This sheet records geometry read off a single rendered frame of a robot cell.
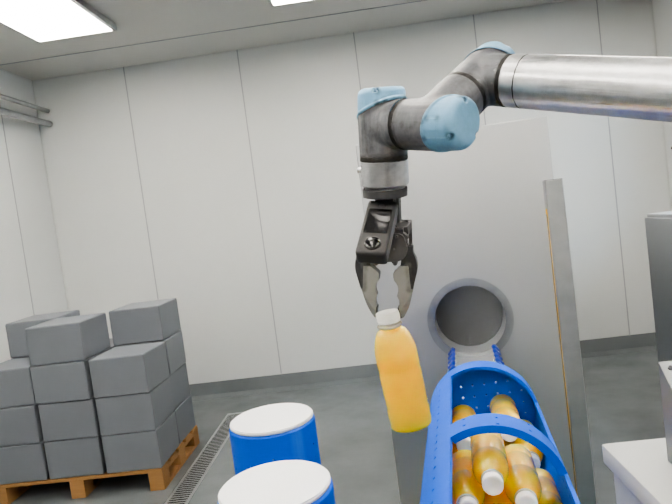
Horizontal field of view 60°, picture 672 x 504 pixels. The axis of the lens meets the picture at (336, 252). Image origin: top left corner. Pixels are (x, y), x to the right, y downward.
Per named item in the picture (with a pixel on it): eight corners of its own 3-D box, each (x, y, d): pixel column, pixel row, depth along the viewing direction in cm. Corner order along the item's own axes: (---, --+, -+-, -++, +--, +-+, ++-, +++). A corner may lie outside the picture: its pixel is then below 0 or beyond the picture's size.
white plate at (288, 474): (200, 486, 147) (201, 491, 147) (247, 527, 124) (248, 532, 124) (294, 450, 163) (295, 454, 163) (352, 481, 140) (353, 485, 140)
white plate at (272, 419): (321, 400, 204) (322, 404, 204) (248, 404, 210) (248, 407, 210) (298, 431, 177) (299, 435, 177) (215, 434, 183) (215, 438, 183)
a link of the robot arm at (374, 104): (384, 86, 83) (344, 89, 89) (387, 163, 85) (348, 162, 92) (421, 84, 88) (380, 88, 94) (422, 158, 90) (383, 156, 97)
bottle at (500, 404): (483, 406, 158) (487, 433, 140) (500, 387, 157) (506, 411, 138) (504, 423, 157) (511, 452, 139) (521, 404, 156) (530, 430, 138)
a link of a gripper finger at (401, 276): (422, 305, 99) (411, 253, 97) (418, 318, 94) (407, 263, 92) (404, 307, 100) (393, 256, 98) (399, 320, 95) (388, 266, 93)
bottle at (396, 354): (435, 416, 99) (412, 310, 98) (431, 434, 92) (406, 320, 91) (394, 420, 101) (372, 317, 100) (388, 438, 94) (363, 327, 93)
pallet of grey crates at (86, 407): (199, 442, 470) (178, 297, 463) (165, 489, 390) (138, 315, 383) (57, 457, 478) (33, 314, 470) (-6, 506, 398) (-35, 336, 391)
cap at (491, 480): (487, 494, 108) (487, 499, 106) (477, 476, 108) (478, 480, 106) (506, 487, 107) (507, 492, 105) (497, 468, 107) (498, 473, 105)
